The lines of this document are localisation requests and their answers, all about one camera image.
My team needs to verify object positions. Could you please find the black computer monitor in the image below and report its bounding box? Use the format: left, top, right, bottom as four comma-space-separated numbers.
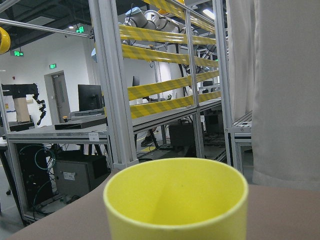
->
78, 84, 103, 111

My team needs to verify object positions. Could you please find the white curtain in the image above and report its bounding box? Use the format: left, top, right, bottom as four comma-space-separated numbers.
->
226, 0, 320, 191

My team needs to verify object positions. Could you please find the grey control box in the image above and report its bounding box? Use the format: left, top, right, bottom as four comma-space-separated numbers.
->
53, 153, 111, 197

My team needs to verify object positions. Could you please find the yellow plastic cup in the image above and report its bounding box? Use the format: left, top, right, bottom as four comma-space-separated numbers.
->
103, 157, 249, 240

